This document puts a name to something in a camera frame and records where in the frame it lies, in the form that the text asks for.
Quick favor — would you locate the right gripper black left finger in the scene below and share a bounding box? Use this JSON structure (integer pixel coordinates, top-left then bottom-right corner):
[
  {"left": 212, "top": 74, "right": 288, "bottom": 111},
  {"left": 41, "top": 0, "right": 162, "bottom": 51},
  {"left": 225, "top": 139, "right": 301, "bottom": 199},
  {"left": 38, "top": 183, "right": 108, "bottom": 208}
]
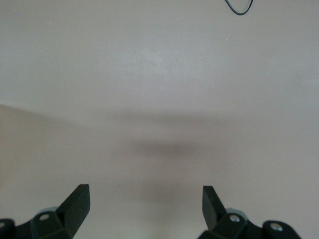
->
[{"left": 0, "top": 184, "right": 91, "bottom": 239}]

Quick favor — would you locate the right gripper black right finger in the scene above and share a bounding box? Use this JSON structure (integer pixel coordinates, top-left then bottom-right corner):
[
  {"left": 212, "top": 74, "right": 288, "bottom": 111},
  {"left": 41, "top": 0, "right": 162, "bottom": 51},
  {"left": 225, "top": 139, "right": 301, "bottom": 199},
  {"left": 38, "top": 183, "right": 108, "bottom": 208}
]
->
[{"left": 197, "top": 185, "right": 301, "bottom": 239}]

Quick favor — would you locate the black looped cable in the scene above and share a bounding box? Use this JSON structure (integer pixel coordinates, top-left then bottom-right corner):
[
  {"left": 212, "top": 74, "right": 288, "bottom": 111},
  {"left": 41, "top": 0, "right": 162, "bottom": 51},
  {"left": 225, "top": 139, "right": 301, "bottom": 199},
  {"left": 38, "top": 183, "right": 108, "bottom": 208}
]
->
[{"left": 224, "top": 0, "right": 254, "bottom": 15}]

